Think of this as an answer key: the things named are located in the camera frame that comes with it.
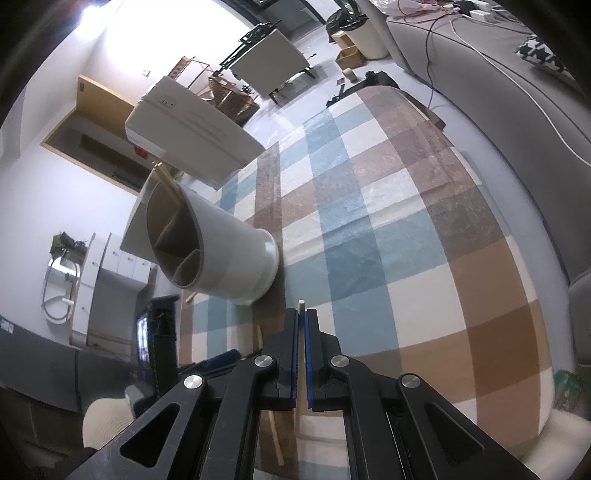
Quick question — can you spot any checkered tablecloth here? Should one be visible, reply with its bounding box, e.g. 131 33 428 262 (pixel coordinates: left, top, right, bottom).
178 85 555 476

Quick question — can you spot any wooden rack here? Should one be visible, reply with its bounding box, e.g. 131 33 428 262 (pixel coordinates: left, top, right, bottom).
168 55 259 125

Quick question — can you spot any wooden door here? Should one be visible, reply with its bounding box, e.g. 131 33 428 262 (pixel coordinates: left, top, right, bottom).
76 76 139 125

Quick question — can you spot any round mirror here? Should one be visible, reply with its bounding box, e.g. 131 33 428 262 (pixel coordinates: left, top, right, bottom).
41 256 77 326

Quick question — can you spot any black trash bag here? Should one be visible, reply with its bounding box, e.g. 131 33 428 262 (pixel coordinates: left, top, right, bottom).
325 7 358 33

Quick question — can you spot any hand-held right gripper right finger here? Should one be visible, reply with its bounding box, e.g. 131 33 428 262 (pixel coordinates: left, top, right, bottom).
305 308 541 480

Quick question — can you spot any tall white cabinet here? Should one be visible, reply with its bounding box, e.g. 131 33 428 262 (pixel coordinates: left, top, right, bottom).
124 76 266 190

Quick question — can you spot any dark cable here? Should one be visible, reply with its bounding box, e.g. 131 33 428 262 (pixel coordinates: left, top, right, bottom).
425 14 445 109

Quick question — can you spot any black tripod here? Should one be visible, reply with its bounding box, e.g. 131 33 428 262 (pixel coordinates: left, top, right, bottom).
219 18 282 72

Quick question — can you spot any white dresser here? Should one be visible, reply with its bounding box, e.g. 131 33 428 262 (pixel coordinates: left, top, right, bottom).
69 233 158 347

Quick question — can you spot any white power strip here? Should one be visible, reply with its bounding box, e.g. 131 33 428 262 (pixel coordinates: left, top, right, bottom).
471 0 504 21

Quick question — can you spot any grey sofa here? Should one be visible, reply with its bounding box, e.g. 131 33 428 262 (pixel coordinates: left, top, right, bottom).
360 0 591 301

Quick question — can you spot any white nightstand with tripod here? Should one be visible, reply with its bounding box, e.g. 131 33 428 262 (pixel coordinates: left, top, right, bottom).
230 28 311 104

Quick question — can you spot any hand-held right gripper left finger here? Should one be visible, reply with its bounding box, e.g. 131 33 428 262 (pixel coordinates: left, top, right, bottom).
67 307 301 480

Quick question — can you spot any white cable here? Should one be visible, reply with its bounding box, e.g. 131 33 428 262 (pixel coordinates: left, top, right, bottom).
450 18 591 162

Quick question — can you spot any black floor bag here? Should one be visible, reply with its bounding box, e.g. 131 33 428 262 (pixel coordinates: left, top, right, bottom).
325 70 400 107

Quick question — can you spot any open cardboard box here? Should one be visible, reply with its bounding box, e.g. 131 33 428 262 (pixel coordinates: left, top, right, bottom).
336 46 365 68

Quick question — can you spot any white cube nightstand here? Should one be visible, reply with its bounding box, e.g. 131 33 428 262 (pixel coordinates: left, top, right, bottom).
121 178 155 259

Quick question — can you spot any beige trash bin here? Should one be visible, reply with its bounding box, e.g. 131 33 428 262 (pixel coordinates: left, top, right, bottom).
342 18 391 60

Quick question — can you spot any white plastic bag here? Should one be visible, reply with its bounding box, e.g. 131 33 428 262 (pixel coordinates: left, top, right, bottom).
374 0 444 12

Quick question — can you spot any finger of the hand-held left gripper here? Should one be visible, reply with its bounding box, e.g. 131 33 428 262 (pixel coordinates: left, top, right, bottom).
182 350 241 376

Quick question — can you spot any houndstooth pillow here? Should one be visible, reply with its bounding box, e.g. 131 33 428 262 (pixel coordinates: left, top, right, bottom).
516 34 571 73

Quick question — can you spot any white utensil holder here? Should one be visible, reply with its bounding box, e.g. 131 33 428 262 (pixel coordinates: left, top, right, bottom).
144 182 280 303

